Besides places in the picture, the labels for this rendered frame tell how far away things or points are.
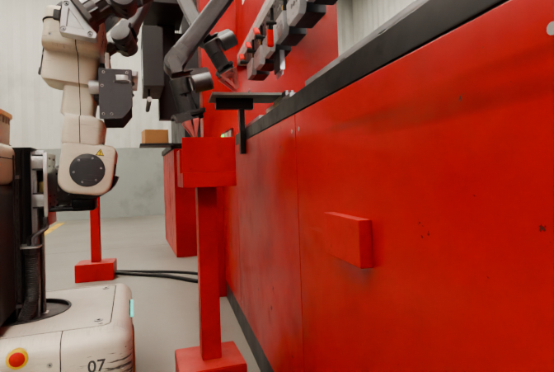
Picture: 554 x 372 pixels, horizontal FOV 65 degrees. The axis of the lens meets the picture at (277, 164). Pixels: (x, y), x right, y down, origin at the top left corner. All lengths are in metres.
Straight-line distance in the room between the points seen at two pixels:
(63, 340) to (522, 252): 1.19
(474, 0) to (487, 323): 0.30
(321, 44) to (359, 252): 2.25
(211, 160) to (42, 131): 7.62
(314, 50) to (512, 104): 2.41
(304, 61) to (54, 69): 1.59
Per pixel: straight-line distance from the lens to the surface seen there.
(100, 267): 3.33
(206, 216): 1.40
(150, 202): 8.72
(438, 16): 0.51
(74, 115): 1.52
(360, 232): 0.64
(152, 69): 2.73
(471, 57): 0.46
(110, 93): 1.49
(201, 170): 1.32
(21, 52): 9.17
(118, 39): 1.83
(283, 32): 1.57
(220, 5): 1.47
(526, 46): 0.41
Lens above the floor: 0.69
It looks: 1 degrees up
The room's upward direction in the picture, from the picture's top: 2 degrees counter-clockwise
